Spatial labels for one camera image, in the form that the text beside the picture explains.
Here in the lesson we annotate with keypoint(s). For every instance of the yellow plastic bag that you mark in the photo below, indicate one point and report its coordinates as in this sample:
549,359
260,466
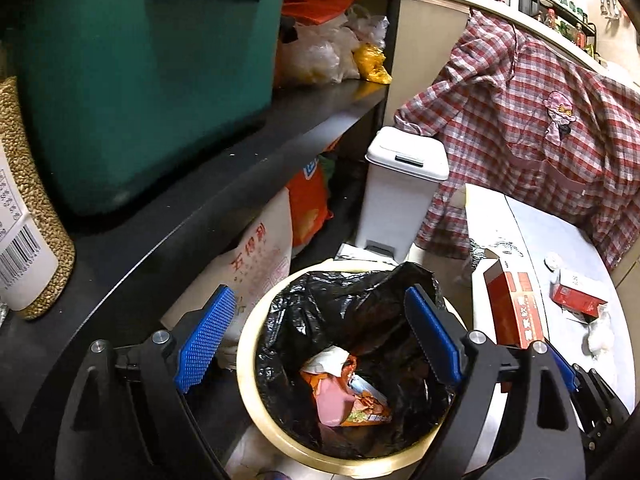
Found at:
372,65

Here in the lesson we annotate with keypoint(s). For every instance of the orange printed snack wrapper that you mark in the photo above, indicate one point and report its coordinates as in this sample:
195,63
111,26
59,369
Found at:
370,405

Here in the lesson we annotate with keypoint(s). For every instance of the red carton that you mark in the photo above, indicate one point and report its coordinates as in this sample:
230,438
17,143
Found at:
512,310

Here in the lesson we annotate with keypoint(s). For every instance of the white pedal bin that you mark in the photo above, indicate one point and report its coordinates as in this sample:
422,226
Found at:
400,195

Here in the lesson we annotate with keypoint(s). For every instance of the hanging kitchen utensils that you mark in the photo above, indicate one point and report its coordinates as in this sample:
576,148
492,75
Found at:
612,0

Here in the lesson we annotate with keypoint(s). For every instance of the white crumpled tissue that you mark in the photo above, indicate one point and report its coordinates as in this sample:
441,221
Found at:
600,335

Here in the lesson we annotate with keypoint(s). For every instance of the beige kitchen cabinet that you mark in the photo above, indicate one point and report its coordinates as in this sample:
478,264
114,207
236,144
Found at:
430,50

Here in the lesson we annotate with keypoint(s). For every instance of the bean jar with white label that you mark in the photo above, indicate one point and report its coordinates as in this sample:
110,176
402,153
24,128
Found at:
22,260

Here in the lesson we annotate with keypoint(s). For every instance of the crumpled paper ball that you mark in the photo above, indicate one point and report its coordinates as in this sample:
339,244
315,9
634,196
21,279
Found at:
553,261

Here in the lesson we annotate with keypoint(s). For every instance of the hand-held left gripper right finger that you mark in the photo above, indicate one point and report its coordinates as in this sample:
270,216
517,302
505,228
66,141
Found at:
435,340

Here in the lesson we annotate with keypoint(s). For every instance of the small red white box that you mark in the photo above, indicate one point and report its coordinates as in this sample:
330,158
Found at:
575,297

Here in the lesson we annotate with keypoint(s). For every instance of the white kitchen countertop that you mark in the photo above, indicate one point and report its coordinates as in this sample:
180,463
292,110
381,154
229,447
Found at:
500,5

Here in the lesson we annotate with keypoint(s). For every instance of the red plaid shirt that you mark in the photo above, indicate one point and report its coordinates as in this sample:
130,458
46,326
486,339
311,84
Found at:
525,135

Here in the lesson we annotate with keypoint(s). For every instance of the white plastic bags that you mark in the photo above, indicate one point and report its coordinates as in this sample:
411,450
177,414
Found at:
320,55

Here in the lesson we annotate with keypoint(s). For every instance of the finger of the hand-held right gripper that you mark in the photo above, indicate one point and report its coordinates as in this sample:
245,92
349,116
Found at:
602,405
565,367

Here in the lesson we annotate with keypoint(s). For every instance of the round bin with black liner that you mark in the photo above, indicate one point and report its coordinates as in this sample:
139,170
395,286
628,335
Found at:
300,320

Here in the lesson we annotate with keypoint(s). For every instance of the black spice rack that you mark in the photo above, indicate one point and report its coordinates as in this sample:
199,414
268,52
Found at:
565,15

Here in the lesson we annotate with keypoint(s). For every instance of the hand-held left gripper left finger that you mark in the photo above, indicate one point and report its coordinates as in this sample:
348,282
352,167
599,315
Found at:
205,340

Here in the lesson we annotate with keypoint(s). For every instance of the white sack with red print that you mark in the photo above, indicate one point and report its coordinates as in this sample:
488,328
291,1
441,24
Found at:
255,270

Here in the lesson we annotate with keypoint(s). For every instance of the orange packaged food bag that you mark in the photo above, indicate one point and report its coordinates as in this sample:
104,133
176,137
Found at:
307,210

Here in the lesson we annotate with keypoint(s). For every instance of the white printed table cover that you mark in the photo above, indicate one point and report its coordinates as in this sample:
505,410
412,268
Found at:
487,220

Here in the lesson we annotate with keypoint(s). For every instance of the teal storage box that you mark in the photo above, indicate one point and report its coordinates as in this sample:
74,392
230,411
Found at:
150,85

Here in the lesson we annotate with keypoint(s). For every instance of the black shelf rack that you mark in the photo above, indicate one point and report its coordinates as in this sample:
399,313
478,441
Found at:
200,175

